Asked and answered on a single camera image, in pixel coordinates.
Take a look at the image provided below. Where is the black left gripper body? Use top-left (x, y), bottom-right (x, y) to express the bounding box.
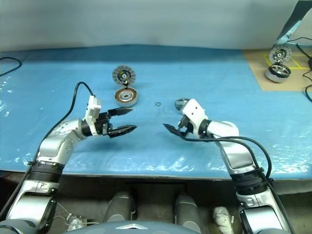
top-left (96, 111), bottom-right (115, 136)

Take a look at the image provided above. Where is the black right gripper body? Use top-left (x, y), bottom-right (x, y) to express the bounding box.
top-left (179, 116), bottom-right (194, 134)

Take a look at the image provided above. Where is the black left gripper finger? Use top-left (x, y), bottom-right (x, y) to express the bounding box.
top-left (107, 125), bottom-right (137, 138)
top-left (108, 107), bottom-right (134, 117)

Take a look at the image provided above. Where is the motor stator with copper windings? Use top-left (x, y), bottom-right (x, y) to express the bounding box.
top-left (114, 87), bottom-right (141, 107)

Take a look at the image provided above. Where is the silver motor rotor cap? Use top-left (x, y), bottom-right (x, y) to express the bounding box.
top-left (175, 97), bottom-right (193, 112)

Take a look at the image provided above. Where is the motor end disc with circuit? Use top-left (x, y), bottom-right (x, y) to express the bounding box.
top-left (112, 64), bottom-right (136, 86)

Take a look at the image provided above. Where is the spare silver motor rotor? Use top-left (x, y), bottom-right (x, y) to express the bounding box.
top-left (265, 63), bottom-right (293, 84)

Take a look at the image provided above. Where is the spare motor end disc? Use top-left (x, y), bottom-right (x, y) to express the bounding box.
top-left (269, 46), bottom-right (292, 64)

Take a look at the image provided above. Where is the blue plastic table cover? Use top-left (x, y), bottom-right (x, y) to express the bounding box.
top-left (0, 43), bottom-right (312, 182)

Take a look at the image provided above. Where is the dark grey rounded robot leg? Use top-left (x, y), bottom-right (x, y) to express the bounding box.
top-left (174, 191), bottom-right (204, 227)
top-left (104, 191), bottom-right (135, 224)

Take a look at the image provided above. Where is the brown cardboard sheet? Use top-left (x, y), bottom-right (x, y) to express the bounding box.
top-left (243, 47), bottom-right (312, 92)

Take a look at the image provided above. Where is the white sneaker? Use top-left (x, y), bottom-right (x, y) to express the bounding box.
top-left (213, 206), bottom-right (234, 234)

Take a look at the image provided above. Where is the grey robot torso with emblem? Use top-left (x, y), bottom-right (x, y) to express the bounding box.
top-left (60, 220), bottom-right (203, 234)

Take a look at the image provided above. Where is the grey blue stand leg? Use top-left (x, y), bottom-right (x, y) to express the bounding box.
top-left (275, 0), bottom-right (312, 46)

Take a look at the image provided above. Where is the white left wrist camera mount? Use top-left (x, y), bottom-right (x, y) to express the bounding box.
top-left (85, 95), bottom-right (102, 137)

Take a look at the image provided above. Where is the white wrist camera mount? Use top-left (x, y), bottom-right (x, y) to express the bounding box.
top-left (179, 98), bottom-right (208, 136)
top-left (85, 95), bottom-right (102, 137)

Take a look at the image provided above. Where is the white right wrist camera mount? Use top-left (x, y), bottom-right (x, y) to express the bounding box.
top-left (179, 98), bottom-right (208, 136)

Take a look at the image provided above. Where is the thin black cable loop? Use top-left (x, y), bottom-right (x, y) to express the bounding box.
top-left (0, 57), bottom-right (22, 76)

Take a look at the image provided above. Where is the white connector with wires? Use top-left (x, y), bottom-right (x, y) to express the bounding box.
top-left (64, 213), bottom-right (86, 232)

